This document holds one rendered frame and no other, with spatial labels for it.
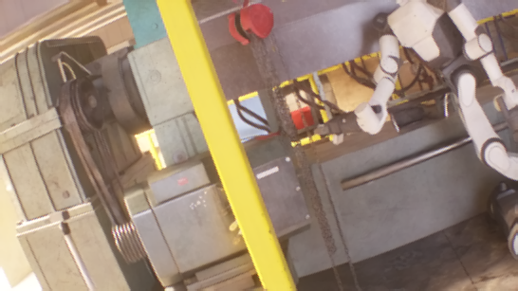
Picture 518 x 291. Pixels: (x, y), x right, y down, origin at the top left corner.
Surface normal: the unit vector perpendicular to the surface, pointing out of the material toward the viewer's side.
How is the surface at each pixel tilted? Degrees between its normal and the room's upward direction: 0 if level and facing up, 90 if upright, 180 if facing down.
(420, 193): 90
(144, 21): 90
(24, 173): 90
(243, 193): 90
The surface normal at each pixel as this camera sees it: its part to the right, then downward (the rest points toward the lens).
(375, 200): -0.11, 0.18
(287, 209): 0.22, 0.07
